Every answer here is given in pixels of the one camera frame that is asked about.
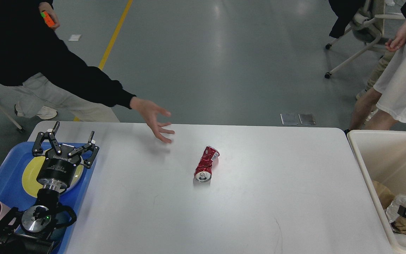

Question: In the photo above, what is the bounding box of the person in khaki trousers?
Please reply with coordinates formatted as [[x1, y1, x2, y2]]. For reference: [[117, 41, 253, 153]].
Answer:
[[356, 1, 406, 100]]

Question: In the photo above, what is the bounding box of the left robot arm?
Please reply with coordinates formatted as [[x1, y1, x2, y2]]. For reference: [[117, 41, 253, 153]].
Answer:
[[0, 122, 100, 254]]

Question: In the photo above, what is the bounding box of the bare hand over table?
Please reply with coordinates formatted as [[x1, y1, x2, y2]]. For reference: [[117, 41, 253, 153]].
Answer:
[[129, 97, 175, 144]]

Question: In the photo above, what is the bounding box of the teal green mug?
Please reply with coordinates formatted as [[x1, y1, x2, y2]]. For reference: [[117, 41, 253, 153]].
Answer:
[[50, 211, 70, 241]]

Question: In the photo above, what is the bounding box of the person in white shorts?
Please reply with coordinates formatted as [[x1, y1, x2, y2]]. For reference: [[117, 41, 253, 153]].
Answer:
[[345, 21, 406, 133]]

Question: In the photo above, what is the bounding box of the foil sheet with paper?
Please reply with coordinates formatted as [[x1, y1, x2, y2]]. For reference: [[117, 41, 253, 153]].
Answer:
[[385, 194, 406, 223]]

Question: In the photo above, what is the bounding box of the orange cube toy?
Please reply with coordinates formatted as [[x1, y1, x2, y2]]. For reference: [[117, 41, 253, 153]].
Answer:
[[41, 11, 55, 28]]

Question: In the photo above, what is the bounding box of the person in light grey trousers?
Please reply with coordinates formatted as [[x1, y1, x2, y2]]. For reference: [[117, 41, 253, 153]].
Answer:
[[0, 0, 119, 122]]

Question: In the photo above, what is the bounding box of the beige plastic bin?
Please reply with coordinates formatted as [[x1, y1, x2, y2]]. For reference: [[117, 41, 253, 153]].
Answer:
[[347, 130, 406, 254]]

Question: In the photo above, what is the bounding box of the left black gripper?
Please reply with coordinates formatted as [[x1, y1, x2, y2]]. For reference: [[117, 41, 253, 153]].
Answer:
[[32, 122, 99, 193]]

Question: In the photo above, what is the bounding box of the crushed red soda can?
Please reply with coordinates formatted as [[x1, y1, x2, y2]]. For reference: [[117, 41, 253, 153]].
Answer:
[[194, 146, 220, 183]]

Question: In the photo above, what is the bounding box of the large brown paper bag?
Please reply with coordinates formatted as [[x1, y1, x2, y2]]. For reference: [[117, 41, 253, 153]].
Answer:
[[372, 181, 396, 210]]

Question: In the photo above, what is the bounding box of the white office chair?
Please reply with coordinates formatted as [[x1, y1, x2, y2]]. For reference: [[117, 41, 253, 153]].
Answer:
[[325, 0, 406, 79]]

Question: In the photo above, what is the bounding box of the yellow plastic plate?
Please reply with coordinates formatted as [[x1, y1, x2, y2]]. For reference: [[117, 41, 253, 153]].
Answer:
[[21, 155, 84, 199]]

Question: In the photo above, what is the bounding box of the black sleeved forearm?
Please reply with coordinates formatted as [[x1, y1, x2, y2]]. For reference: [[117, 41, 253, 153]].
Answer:
[[32, 38, 135, 109]]

